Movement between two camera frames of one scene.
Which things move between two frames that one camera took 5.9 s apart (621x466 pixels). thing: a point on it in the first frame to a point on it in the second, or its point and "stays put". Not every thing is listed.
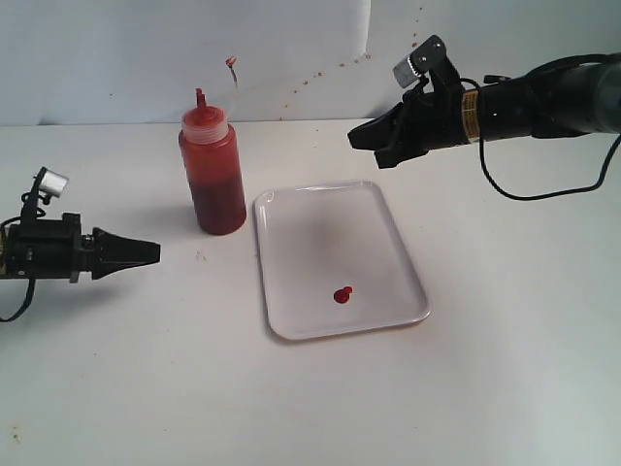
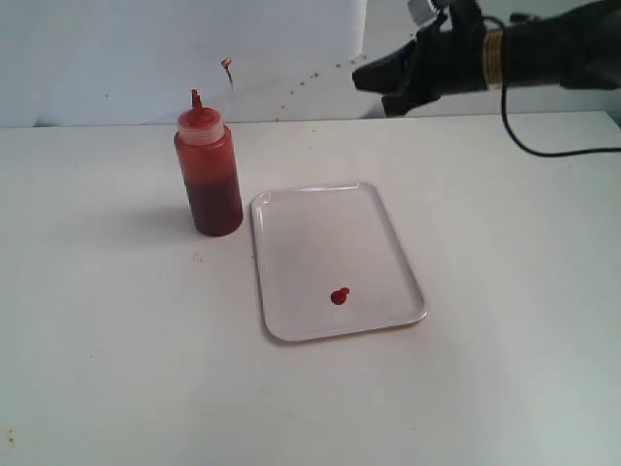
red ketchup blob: [343, 295] stays put
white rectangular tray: [314, 240] stays put
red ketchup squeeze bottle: [213, 153] stays put
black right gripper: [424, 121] to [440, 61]
